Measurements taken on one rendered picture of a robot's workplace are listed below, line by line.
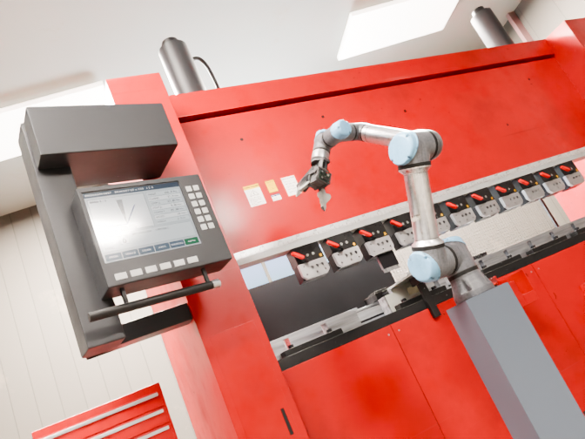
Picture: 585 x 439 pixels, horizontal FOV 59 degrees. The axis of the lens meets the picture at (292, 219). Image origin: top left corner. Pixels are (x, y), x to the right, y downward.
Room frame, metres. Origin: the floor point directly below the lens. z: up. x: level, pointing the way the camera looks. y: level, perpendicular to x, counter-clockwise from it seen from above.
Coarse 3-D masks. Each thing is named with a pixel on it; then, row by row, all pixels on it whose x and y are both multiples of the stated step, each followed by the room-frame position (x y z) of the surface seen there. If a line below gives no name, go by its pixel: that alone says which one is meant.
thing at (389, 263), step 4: (388, 252) 2.71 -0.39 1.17; (392, 252) 2.71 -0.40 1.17; (380, 256) 2.68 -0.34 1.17; (384, 256) 2.69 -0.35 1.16; (388, 256) 2.70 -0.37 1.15; (392, 256) 2.71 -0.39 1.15; (380, 260) 2.67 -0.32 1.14; (384, 260) 2.68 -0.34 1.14; (388, 260) 2.69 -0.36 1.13; (392, 260) 2.70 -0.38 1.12; (396, 260) 2.71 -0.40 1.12; (380, 264) 2.68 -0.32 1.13; (384, 264) 2.68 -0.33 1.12; (388, 264) 2.69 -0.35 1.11; (392, 264) 2.70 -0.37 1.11; (396, 264) 2.71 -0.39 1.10; (384, 268) 2.68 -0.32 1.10; (388, 268) 2.69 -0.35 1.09; (392, 268) 2.70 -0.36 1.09; (396, 268) 2.72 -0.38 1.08; (384, 272) 2.68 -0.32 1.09
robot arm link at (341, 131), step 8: (344, 120) 1.94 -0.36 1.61; (328, 128) 1.97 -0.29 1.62; (336, 128) 1.93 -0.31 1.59; (344, 128) 1.94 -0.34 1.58; (352, 128) 1.99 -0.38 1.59; (328, 136) 1.97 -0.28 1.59; (336, 136) 1.95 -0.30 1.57; (344, 136) 1.95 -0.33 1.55; (352, 136) 2.00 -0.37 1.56; (328, 144) 2.00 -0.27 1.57; (336, 144) 2.01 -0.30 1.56
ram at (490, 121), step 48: (336, 96) 2.75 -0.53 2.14; (384, 96) 2.89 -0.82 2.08; (432, 96) 3.05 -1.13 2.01; (480, 96) 3.23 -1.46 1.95; (528, 96) 3.42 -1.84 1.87; (576, 96) 3.63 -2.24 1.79; (192, 144) 2.32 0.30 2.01; (240, 144) 2.43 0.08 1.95; (288, 144) 2.55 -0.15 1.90; (480, 144) 3.12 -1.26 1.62; (528, 144) 3.30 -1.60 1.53; (576, 144) 3.49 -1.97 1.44; (240, 192) 2.38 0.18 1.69; (336, 192) 2.61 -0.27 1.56; (384, 192) 2.74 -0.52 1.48; (432, 192) 2.88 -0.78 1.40; (240, 240) 2.34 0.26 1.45
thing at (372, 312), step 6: (366, 306) 2.87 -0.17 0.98; (372, 306) 2.88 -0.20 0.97; (378, 306) 2.89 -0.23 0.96; (360, 312) 2.84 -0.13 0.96; (366, 312) 2.85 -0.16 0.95; (372, 312) 2.87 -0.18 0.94; (378, 312) 2.88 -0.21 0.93; (360, 318) 2.83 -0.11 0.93; (366, 318) 2.85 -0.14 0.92; (372, 318) 2.87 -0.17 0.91
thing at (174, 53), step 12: (168, 48) 2.43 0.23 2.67; (180, 48) 2.45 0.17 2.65; (168, 60) 2.44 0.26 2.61; (180, 60) 2.44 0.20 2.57; (192, 60) 2.49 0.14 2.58; (204, 60) 2.62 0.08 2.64; (168, 72) 2.47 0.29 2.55; (180, 72) 2.43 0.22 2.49; (192, 72) 2.46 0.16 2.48; (180, 84) 2.44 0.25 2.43; (192, 84) 2.44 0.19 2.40; (204, 84) 2.51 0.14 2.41; (216, 84) 2.68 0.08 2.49
